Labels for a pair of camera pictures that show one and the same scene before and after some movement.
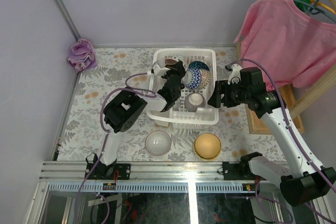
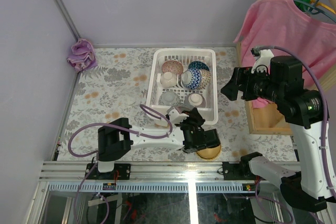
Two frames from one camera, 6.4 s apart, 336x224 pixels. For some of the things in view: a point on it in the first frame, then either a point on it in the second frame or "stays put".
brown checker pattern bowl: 206,78 stays put
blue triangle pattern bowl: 198,65 stays put
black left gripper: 172,77 to 195,118
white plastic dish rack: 190,109 stays put
